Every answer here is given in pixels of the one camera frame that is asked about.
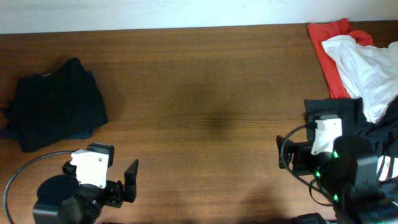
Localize black shorts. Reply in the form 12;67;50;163
1;58;108;152

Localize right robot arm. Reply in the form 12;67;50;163
276;136;397;223

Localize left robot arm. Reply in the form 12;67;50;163
33;160;139;224

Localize dark grey garment with white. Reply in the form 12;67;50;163
303;96;398;187

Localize folded navy blue garment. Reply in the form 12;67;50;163
1;72;95;141

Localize white shirt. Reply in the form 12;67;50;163
321;34;398;124

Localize red garment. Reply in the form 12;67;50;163
307;18;374;99

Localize right black cable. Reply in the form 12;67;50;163
279;123;338;207

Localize black cable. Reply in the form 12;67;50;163
279;123;338;207
2;150;77;224

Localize left black cable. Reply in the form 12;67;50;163
2;150;77;224

